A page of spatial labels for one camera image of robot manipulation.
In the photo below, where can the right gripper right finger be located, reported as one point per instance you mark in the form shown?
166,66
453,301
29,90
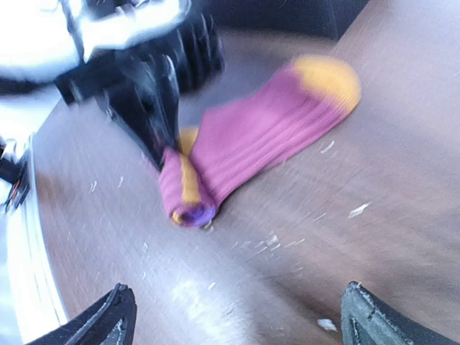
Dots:
365,319

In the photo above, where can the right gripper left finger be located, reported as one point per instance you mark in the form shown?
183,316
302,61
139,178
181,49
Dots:
110,320

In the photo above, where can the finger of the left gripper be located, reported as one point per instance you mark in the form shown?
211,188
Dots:
145,104

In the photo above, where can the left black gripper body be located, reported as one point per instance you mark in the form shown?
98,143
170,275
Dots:
194,46

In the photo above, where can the maroon purple striped sock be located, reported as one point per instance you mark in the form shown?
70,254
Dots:
301,102

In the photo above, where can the black display box with lid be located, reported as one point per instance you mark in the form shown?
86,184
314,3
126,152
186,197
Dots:
319,18

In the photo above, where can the front aluminium rail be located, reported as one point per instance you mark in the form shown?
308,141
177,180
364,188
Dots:
36,300

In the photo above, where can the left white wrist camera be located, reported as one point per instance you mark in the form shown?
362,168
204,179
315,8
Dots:
42,39

